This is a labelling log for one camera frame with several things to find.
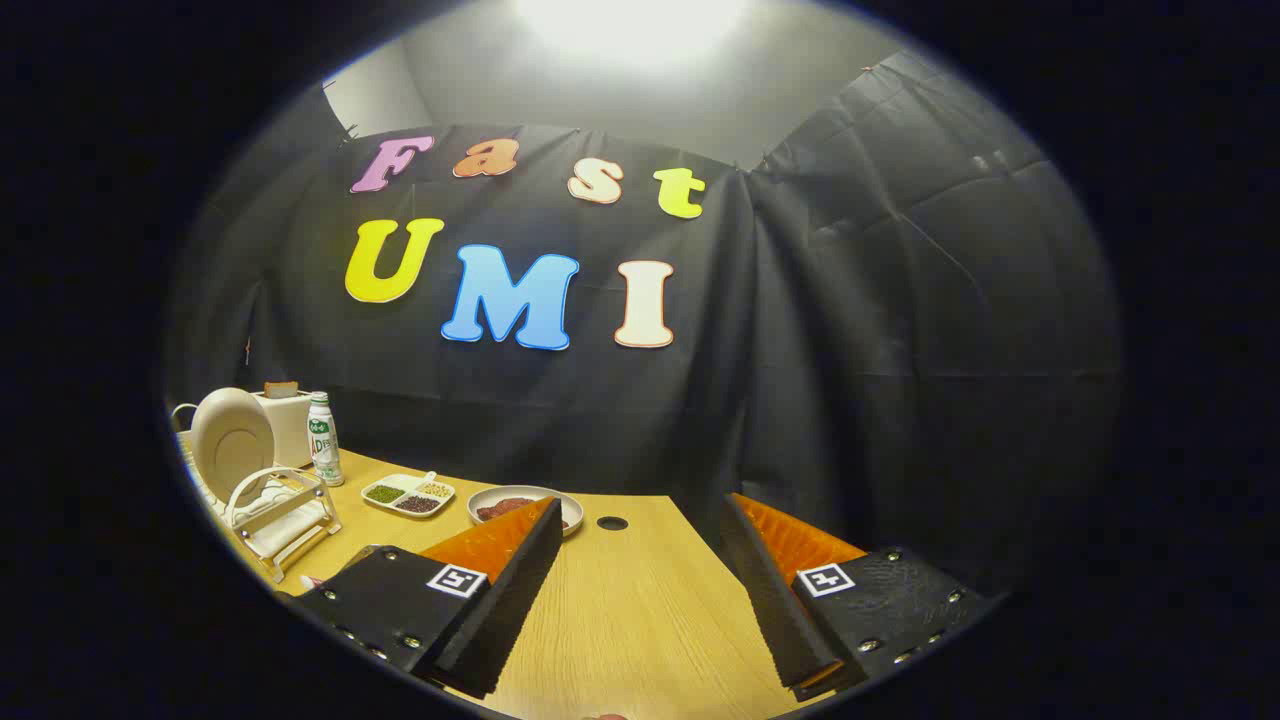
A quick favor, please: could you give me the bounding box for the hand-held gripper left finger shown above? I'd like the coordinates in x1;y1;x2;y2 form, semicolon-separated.
297;497;564;700

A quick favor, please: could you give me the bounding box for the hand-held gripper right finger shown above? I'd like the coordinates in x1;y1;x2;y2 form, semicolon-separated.
720;492;1001;703

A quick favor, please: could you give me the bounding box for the white wire dish rack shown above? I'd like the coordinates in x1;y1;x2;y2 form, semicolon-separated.
175;400;343;584

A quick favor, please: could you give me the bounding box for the white plate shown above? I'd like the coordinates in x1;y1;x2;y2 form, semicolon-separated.
190;388;276;506

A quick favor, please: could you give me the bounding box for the small beige plate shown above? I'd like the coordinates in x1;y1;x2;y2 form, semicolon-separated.
467;485;585;539

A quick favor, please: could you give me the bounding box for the white divided tray of beans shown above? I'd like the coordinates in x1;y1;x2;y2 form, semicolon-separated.
361;471;457;519

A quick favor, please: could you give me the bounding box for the white bottle with green label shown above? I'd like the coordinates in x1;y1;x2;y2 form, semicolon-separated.
307;391;345;488

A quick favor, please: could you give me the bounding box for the black backdrop cloth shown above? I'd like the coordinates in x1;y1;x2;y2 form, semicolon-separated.
165;50;1121;601

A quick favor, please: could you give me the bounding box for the white toaster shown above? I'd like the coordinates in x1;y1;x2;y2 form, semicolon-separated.
252;385;313;469

